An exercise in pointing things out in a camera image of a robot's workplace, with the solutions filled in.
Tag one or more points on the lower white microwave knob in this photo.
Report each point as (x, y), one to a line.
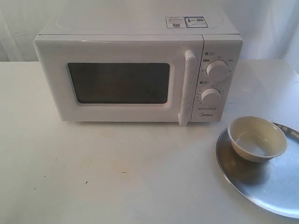
(211, 97)

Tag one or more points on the white and blue label sticker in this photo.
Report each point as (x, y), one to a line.
(186, 22)

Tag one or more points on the round silver metal tray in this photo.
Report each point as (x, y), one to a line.
(271, 185)

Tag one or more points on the white microwave knob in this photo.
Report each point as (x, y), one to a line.
(217, 70)
(211, 97)

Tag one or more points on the white microwave oven body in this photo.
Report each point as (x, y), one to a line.
(222, 42)

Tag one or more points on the upper white microwave knob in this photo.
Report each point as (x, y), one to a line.
(217, 70)

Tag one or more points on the cream ceramic bowl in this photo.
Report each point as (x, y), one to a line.
(256, 139)

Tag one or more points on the white microwave door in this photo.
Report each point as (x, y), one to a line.
(121, 78)

